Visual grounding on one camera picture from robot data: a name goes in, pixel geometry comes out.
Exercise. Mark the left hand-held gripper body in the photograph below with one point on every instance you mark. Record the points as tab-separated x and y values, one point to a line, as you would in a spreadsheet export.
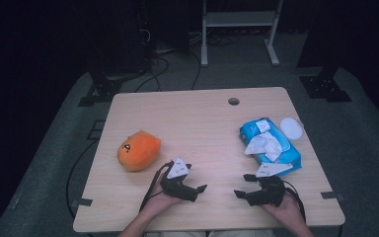
177	184

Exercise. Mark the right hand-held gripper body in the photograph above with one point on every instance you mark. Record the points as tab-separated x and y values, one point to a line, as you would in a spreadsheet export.
269	192

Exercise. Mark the white wet wipe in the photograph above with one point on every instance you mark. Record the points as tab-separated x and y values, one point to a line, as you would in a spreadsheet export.
265	144

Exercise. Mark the blue wet wipes pack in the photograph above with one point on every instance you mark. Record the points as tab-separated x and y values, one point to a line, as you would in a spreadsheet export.
289	154

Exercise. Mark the orange plush toy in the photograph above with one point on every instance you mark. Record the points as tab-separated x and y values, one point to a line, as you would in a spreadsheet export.
138	151

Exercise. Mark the person's right hand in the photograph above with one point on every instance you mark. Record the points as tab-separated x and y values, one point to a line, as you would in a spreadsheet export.
289	209

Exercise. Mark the person's left hand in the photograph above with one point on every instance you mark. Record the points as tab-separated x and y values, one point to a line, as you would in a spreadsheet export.
156	204

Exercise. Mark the grey tape strip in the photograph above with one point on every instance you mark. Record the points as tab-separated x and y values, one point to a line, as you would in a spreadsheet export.
82	202
331	195

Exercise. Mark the white oval pack lid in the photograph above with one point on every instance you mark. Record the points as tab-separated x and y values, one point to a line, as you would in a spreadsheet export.
291	128

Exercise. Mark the black stand base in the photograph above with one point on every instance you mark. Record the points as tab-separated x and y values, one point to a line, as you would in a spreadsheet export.
102	90
325	87

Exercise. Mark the dark equipment cabinet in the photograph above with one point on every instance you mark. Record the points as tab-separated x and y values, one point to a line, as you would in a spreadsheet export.
121	33

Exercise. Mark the white metal stand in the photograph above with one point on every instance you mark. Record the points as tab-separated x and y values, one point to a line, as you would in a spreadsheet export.
240	18

